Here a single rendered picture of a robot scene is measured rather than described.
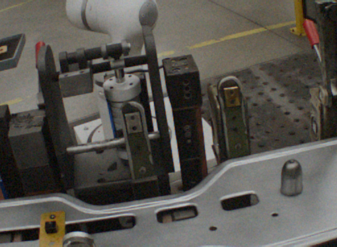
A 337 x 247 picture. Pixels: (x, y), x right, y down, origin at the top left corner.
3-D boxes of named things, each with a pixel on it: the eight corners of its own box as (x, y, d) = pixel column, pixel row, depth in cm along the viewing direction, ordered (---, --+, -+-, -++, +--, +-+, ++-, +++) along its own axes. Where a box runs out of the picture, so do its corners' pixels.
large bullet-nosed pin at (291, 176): (283, 206, 74) (284, 168, 70) (278, 193, 76) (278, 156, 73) (304, 201, 74) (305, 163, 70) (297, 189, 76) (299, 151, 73)
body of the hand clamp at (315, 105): (312, 257, 101) (321, 104, 84) (302, 238, 107) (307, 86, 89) (337, 250, 101) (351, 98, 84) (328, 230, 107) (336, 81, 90)
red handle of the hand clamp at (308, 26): (326, 95, 82) (297, 19, 90) (324, 102, 84) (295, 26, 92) (347, 92, 83) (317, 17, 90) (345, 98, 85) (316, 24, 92)
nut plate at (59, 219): (65, 248, 69) (62, 242, 68) (39, 251, 69) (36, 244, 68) (65, 211, 76) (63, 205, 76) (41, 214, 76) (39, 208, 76)
